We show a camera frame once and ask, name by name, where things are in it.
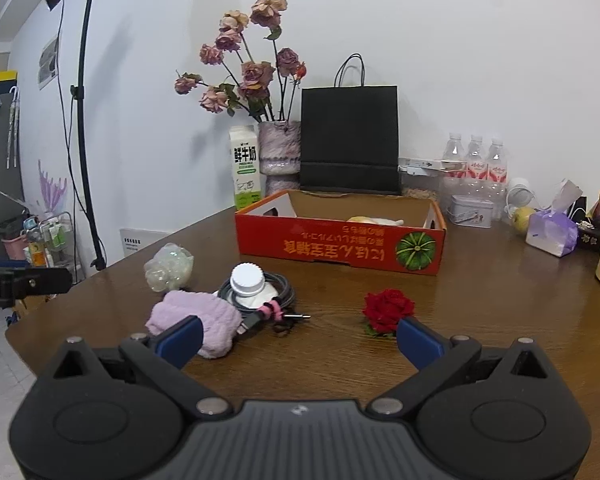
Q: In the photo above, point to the white cap bottle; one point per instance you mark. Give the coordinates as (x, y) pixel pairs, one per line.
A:
(246, 280)

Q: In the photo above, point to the white green milk carton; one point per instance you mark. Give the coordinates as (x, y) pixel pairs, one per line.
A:
(245, 170)

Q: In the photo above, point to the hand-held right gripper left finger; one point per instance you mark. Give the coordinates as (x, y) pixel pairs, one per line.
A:
(180, 341)

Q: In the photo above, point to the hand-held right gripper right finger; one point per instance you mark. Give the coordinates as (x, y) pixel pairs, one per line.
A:
(420, 345)

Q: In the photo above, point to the hanging clear plastic strip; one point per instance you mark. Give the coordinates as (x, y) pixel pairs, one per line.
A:
(13, 130)

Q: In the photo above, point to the black printed box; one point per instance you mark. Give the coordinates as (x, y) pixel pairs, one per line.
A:
(591, 240)

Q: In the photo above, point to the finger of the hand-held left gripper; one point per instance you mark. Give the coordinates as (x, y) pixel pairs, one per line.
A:
(45, 282)
(5, 263)

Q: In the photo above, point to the silver metal tin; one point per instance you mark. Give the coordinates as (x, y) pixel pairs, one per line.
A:
(471, 211)

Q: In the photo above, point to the dark grey cabinet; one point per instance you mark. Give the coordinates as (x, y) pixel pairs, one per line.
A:
(0, 185)

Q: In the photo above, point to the purple coral decoration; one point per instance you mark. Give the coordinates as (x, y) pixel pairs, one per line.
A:
(52, 190)

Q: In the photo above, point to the purple tissue pack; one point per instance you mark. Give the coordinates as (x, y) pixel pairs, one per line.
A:
(552, 232)

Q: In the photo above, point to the wall poster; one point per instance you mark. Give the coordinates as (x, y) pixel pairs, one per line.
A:
(48, 62)

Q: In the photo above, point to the yellow green pear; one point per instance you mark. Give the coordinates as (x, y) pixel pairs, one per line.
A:
(524, 220)

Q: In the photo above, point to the clear food container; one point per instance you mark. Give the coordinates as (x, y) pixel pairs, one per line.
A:
(420, 185)

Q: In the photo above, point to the metal storage rack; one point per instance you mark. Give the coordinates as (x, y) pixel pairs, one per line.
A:
(60, 240)

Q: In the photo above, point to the small white fan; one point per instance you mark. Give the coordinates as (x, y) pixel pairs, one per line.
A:
(519, 192)

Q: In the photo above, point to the black paper bag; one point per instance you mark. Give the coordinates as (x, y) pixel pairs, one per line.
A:
(350, 140)

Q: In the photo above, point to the clear plastic packet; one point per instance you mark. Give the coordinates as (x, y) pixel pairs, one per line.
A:
(169, 267)

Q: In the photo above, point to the lilac fuzzy vase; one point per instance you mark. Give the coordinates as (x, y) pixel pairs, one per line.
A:
(279, 147)

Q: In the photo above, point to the red cardboard box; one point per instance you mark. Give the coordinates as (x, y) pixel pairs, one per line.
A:
(330, 247)

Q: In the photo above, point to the dried rose bouquet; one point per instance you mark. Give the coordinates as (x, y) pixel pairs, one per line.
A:
(257, 72)

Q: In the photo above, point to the red fabric rose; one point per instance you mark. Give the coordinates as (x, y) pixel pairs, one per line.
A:
(387, 310)

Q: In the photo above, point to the lilac fluffy towel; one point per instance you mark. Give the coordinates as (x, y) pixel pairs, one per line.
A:
(200, 317)

